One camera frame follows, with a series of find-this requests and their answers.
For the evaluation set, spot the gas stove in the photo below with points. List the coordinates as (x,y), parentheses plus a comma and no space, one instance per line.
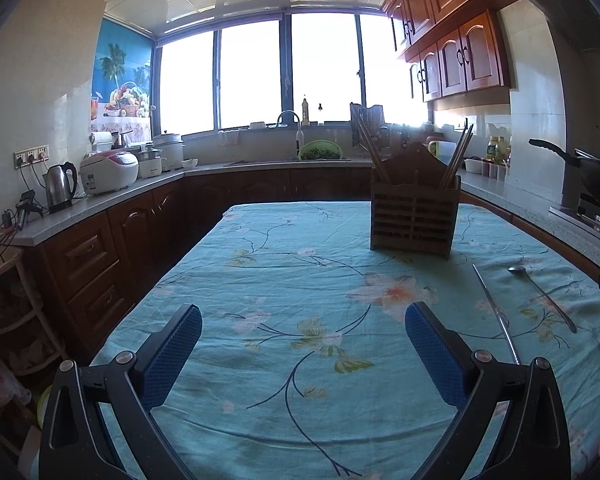
(595,215)

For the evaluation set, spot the small white bowl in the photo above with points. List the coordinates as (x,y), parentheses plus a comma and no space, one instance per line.
(190,163)

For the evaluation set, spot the wooden upper cabinets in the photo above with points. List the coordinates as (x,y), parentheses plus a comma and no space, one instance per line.
(460,25)

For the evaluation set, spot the kitchen sink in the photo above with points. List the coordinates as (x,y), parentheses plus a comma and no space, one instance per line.
(260,161)

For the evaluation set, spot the yellow bottle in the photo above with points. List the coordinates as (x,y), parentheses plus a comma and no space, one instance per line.
(306,112)

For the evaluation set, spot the paper towel roll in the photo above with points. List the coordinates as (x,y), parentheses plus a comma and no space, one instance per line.
(101,142)

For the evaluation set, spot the green colander with greens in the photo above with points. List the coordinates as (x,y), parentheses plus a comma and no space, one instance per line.
(320,151)

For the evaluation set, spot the row of spice jars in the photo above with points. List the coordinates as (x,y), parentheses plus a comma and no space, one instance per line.
(495,171)

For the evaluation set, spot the white pink rice cooker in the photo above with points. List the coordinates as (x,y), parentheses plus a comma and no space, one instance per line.
(110,172)

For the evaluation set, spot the steel electric kettle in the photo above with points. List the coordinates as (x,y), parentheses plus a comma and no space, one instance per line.
(60,187)

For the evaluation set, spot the metal spoon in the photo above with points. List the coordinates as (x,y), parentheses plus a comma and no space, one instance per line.
(545,300)

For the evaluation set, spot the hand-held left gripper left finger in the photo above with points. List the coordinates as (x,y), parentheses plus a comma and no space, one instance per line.
(172,350)

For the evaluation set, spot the wooden utensil holder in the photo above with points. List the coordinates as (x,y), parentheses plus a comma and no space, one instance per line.
(415,220)

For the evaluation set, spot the white cloth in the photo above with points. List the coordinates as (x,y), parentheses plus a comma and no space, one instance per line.
(228,137)

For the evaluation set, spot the large window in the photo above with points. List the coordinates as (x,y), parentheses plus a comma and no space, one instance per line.
(250,75)

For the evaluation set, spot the small white box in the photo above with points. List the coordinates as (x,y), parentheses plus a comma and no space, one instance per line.
(257,125)

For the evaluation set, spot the chrome faucet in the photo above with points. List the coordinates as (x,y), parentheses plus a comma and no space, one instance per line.
(298,145)

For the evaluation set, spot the white plastic shelf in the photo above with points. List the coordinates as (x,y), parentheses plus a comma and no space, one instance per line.
(15,310)

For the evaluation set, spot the fruit and palm poster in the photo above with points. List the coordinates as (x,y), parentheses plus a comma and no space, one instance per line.
(122,75)

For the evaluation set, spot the dark wooden lower cabinets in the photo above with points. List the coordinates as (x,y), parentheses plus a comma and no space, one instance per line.
(130,230)

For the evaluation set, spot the dish rack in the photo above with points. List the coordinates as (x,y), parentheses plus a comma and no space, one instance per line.
(380,125)

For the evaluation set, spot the small white steamer pot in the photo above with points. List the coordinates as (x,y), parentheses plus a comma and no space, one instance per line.
(152,165)

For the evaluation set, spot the wall socket strip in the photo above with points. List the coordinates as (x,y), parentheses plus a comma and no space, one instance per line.
(30,156)

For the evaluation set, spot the blue floral tablecloth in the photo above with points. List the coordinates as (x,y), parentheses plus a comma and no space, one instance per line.
(280,285)

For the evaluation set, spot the grey kitchen countertop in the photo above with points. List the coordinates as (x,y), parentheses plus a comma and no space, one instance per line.
(105,197)

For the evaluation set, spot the yellow-capped oil bottle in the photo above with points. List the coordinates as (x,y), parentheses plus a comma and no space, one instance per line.
(494,150)

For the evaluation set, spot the metal chopstick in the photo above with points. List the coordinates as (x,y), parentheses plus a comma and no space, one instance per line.
(462,152)
(495,310)

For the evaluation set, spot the large white electric cooker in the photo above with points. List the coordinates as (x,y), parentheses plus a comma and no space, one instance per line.
(172,152)

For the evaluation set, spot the wooden chopstick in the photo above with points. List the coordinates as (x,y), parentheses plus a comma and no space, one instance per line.
(454,157)
(369,147)
(377,152)

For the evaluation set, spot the knife block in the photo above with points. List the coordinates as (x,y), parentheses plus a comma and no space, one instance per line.
(404,140)

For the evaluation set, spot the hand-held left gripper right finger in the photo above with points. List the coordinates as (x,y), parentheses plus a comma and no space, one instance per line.
(435,350)

